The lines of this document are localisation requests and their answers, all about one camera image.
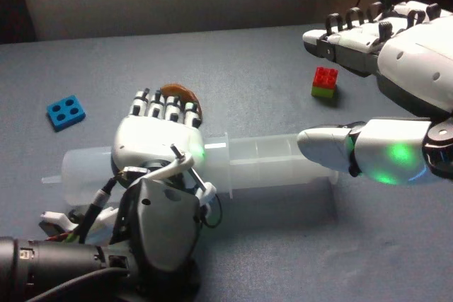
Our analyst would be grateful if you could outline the red toy brick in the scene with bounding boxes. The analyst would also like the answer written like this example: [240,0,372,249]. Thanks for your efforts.
[313,66,339,88]

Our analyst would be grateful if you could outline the green toy brick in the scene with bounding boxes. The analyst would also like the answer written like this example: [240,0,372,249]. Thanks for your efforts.
[311,82,336,100]

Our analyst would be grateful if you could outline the large translucent plastic syringe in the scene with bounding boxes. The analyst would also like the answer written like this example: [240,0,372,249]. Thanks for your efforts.
[41,132,340,208]

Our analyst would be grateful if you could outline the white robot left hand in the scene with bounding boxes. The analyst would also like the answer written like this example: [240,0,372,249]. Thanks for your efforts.
[110,86,207,170]

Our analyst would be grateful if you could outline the blue four-hole block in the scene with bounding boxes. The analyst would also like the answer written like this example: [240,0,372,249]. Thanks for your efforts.
[45,95,87,132]

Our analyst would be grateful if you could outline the grey table cloth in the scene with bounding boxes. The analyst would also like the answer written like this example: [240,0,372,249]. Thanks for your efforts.
[0,15,453,302]

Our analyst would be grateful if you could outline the brown toy croissant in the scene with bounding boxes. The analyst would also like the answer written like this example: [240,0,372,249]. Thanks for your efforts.
[159,83,205,122]

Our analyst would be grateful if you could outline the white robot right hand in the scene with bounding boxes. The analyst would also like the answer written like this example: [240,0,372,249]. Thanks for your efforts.
[296,0,453,187]

